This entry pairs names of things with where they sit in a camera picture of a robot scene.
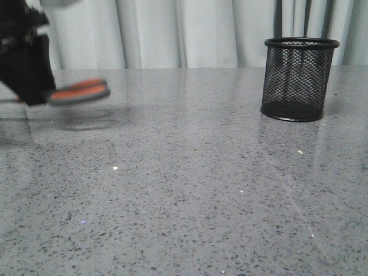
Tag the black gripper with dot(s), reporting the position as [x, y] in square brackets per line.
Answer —
[25, 64]

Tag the grey orange handled scissors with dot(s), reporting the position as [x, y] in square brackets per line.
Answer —
[80, 91]

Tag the light grey curtain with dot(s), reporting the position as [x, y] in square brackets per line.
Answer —
[194, 34]

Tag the black mesh pencil cup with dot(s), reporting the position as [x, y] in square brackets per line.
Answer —
[296, 77]

